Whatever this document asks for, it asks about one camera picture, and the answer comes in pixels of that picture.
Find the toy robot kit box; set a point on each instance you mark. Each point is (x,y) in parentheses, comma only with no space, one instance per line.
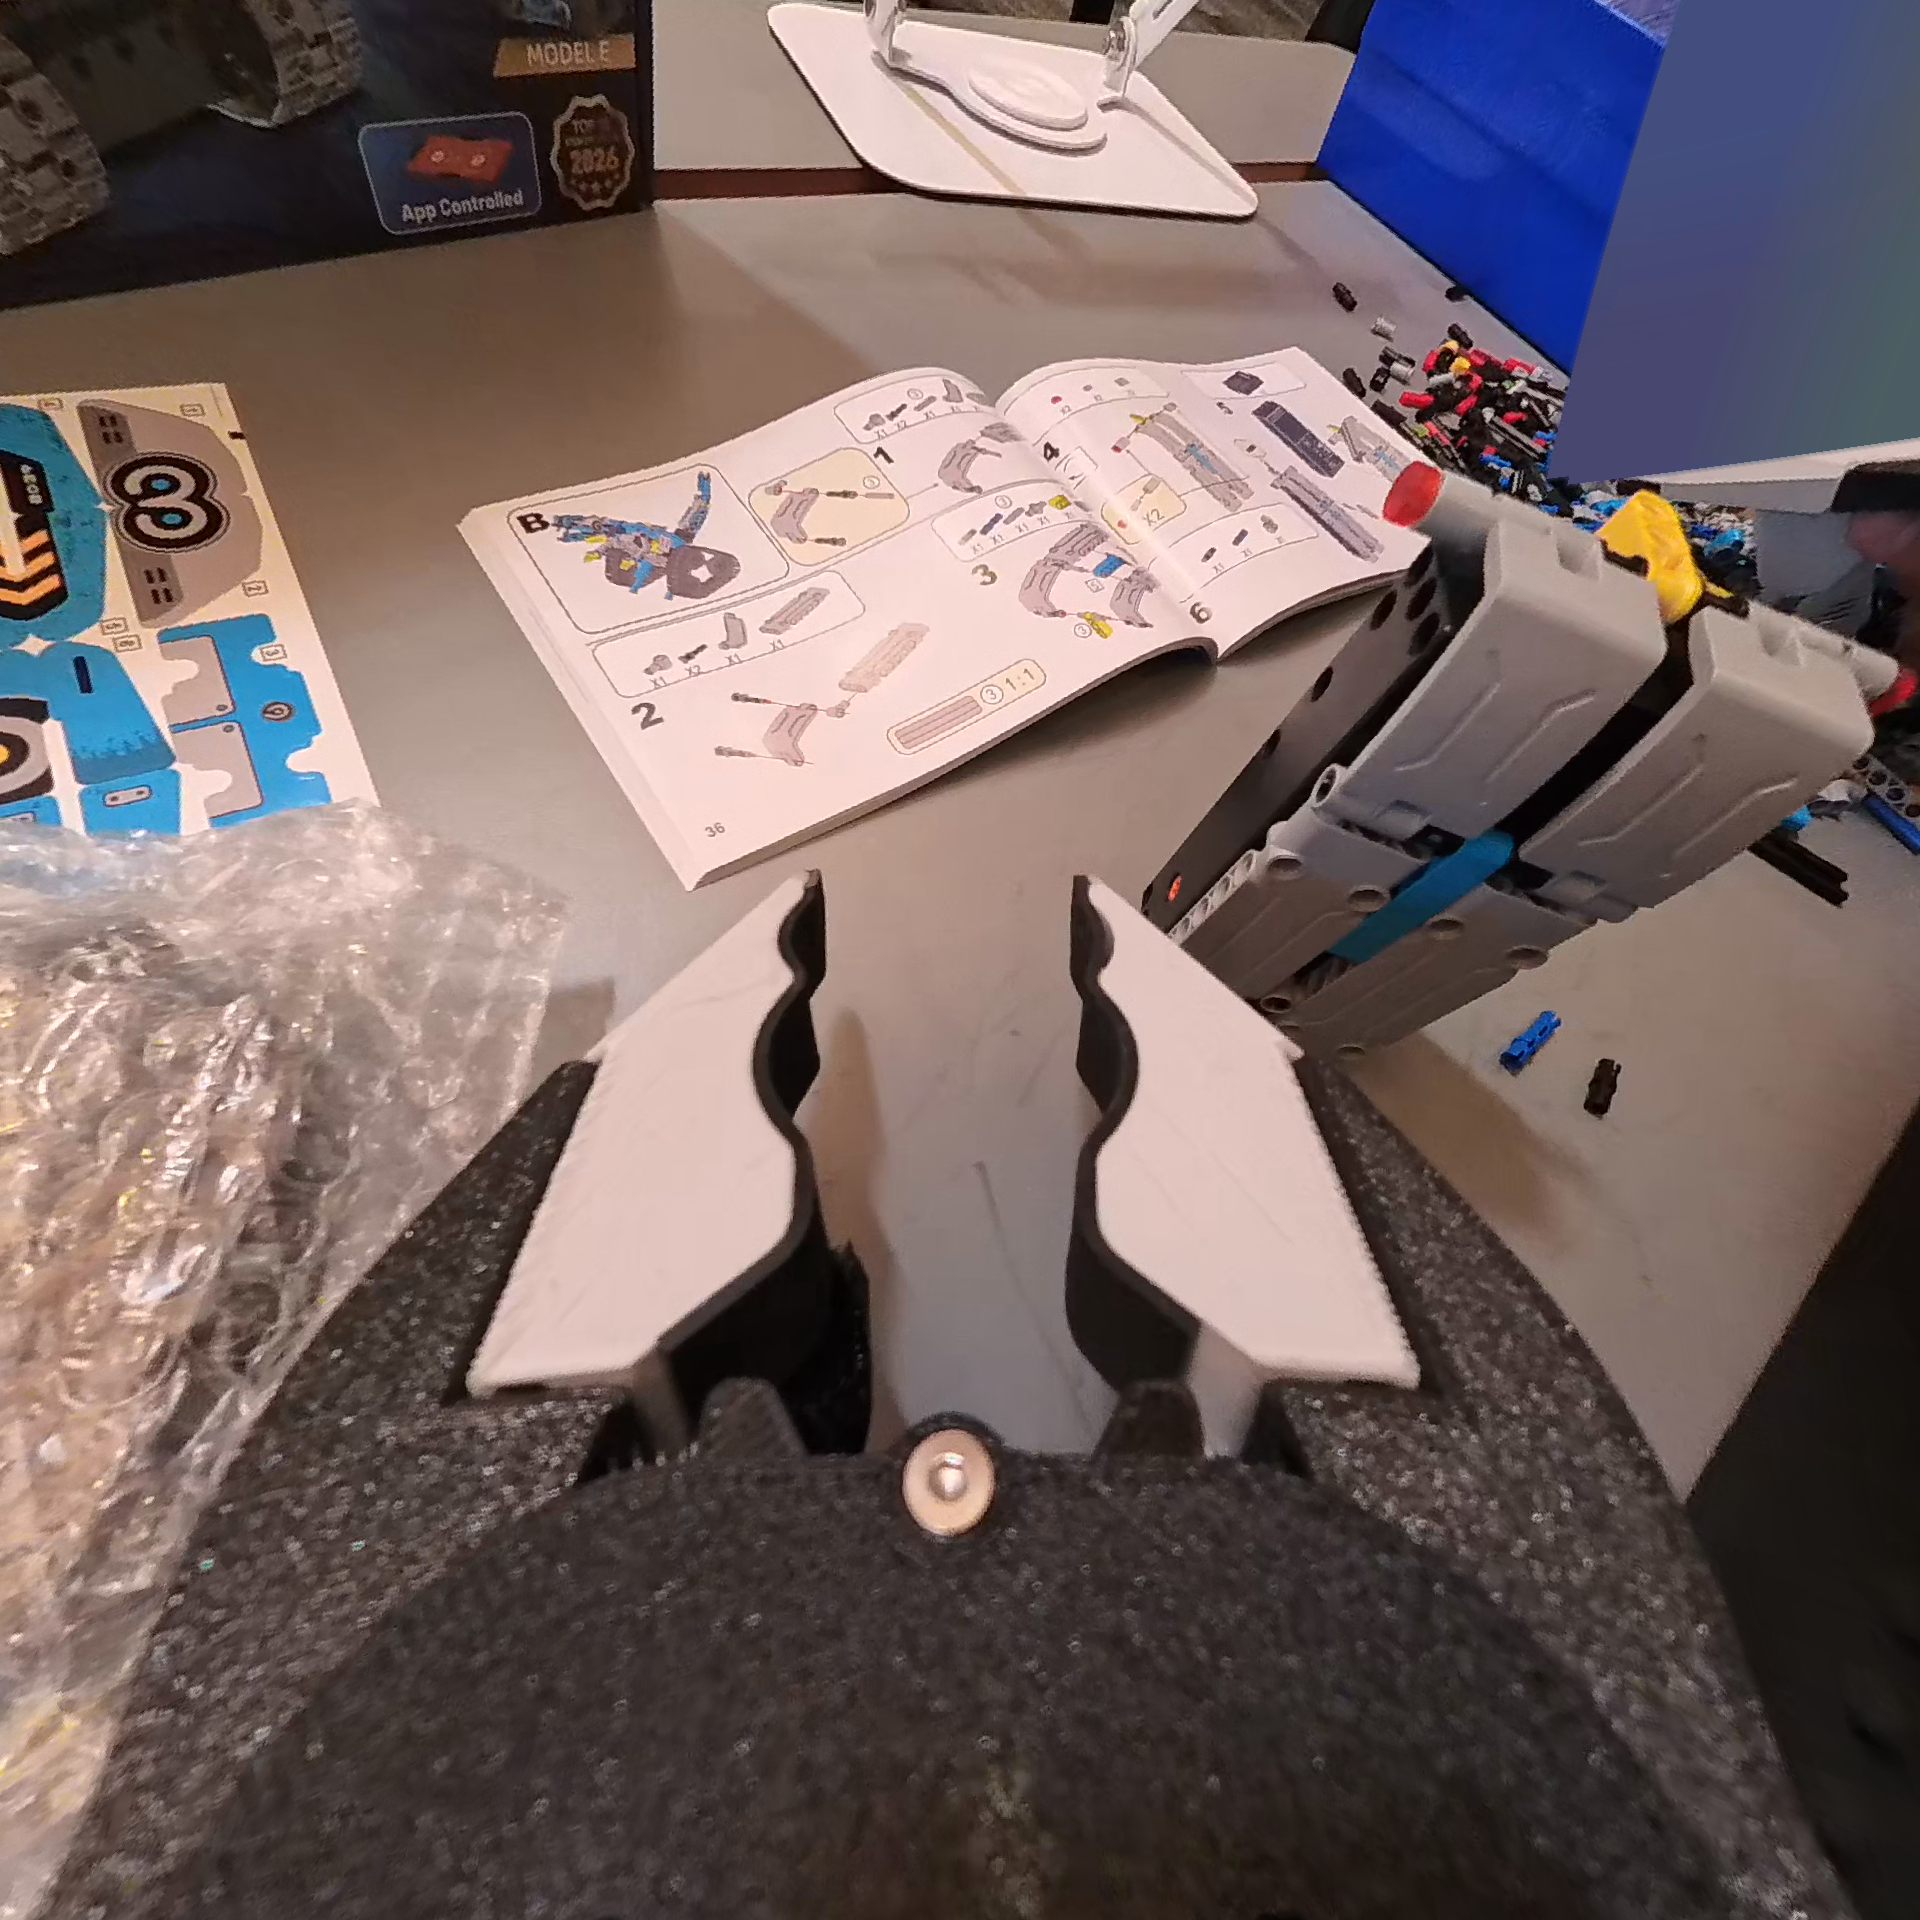
(226,181)

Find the white tablet stand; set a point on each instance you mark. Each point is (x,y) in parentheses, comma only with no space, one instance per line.
(932,135)

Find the blue sticker sheet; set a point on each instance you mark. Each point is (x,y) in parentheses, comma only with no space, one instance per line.
(226,646)

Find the blue plastic bin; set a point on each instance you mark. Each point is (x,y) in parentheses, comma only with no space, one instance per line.
(1471,150)

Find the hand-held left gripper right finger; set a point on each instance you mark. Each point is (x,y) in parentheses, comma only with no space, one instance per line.
(1244,1201)

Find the clear bubble wrap bag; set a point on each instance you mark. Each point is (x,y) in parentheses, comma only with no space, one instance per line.
(181,1126)

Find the black and grey brick assembly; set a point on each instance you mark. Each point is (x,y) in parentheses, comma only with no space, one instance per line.
(1516,646)

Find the open instruction booklet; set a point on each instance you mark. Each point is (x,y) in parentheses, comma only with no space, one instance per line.
(827,629)

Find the pile of toy bricks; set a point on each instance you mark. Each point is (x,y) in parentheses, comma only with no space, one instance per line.
(1477,383)

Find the grey desk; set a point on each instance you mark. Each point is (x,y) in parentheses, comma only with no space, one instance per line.
(1575,1201)
(720,91)

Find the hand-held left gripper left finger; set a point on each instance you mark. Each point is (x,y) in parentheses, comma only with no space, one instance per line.
(645,1201)

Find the blue toy pin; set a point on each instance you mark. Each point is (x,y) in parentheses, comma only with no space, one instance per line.
(1531,1042)

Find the black toy pin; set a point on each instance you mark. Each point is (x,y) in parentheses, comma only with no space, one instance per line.
(1604,1084)

